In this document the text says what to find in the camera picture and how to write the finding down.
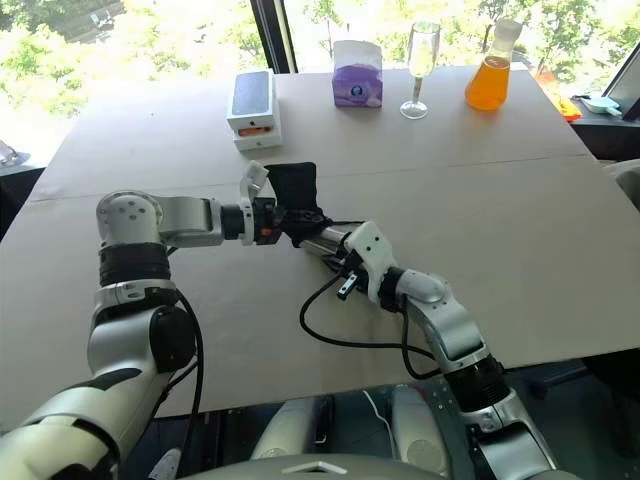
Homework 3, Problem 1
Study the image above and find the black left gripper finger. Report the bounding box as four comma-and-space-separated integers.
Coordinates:
281, 209, 317, 235

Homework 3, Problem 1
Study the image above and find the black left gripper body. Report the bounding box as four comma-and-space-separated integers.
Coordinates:
249, 196, 287, 247

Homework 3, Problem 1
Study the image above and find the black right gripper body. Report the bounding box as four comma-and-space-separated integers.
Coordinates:
333, 248, 372, 302

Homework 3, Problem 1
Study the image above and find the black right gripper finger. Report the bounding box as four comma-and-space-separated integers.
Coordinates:
319, 253, 352, 272

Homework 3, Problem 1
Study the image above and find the stainless steel cup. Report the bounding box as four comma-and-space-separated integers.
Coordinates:
299, 224, 354, 262

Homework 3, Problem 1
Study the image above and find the black drawstring pouch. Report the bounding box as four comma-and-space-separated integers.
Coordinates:
262, 160, 369, 250

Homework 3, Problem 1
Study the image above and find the white phone box orange print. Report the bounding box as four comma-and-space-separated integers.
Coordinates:
232, 126, 283, 154

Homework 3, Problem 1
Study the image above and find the white phone box dark print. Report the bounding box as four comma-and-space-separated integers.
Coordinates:
225, 68, 280, 134

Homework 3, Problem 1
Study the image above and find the purple tissue pack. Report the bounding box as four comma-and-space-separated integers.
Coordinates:
331, 39, 386, 109

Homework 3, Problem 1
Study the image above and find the silver right robot thigh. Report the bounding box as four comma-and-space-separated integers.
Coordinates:
389, 384, 450, 467

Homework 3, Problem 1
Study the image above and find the silver robot thigh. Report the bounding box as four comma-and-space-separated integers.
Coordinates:
389, 384, 450, 467
249, 396, 335, 462

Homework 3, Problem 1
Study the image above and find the silver left robot thigh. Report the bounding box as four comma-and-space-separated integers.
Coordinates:
249, 396, 335, 462

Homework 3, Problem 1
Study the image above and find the grey robot torso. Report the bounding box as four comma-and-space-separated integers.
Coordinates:
176, 451, 452, 480

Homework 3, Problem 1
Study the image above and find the clear champagne glass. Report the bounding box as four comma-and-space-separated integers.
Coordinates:
399, 20, 443, 121

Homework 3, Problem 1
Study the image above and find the glass flask orange liquid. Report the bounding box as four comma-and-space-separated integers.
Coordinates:
463, 18, 524, 113

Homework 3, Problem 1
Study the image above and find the white shoe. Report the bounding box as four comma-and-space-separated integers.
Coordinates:
149, 446, 183, 480

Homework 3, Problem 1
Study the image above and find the clear glass item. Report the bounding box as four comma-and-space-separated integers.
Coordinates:
0, 139, 32, 169

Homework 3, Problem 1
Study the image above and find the orange object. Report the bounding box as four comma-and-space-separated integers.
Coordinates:
549, 91, 584, 124

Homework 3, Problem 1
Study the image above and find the black side table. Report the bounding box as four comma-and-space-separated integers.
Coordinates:
569, 106, 640, 162

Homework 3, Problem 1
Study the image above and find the beige chair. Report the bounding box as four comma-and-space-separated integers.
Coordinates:
601, 158, 640, 202

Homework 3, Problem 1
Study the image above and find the light blue object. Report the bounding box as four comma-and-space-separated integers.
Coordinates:
571, 94, 624, 119

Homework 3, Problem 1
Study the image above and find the dark monitor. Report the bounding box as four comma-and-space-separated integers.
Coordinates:
601, 48, 640, 110

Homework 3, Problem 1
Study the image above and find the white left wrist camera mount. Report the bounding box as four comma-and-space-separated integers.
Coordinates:
237, 160, 272, 248

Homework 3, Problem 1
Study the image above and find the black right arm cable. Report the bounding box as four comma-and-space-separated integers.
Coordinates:
299, 276, 447, 380

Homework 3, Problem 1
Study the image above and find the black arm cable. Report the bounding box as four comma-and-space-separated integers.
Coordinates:
158, 288, 205, 417
299, 276, 447, 380

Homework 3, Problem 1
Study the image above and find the thin white cable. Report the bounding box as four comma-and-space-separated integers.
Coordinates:
361, 389, 397, 447

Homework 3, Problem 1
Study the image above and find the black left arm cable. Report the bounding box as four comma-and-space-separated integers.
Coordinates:
158, 288, 205, 417

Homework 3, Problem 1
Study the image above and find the perforated metal table frame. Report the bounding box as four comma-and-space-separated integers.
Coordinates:
426, 374, 477, 480

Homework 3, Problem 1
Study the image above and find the dark window frame post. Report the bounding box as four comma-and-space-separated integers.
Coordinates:
249, 0, 301, 74

